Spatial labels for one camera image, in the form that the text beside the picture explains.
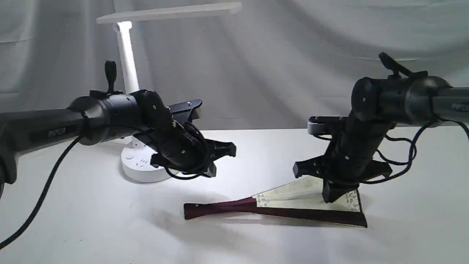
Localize folding paper fan maroon ribs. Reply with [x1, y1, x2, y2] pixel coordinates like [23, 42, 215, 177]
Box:
[183, 176, 368, 228]

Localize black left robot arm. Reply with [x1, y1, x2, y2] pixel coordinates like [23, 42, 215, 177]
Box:
[0, 60, 236, 187]

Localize white desk lamp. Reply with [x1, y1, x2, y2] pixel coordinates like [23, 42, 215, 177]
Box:
[96, 2, 242, 183]

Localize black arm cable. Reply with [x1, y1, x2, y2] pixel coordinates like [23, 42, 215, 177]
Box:
[311, 119, 469, 184]
[0, 121, 211, 250]

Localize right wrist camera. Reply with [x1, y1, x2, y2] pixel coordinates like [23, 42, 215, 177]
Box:
[307, 116, 347, 136]

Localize grey backdrop curtain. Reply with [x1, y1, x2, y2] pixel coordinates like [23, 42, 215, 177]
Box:
[1, 0, 469, 130]

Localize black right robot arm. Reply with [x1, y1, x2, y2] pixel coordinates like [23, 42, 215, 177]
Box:
[293, 52, 469, 203]

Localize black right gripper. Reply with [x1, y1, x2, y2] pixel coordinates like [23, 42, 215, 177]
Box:
[293, 117, 393, 203]

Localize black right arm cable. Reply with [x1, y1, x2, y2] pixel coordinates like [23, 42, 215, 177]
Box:
[311, 119, 469, 184]

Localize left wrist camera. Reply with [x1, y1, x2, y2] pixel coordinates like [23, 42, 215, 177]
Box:
[167, 100, 202, 124]

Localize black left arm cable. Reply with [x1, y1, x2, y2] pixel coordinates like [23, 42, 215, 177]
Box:
[0, 121, 211, 250]

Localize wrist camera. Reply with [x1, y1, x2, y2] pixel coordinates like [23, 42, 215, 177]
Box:
[307, 116, 347, 136]
[167, 100, 202, 124]

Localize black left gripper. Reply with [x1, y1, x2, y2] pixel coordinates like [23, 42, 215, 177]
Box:
[135, 130, 237, 180]

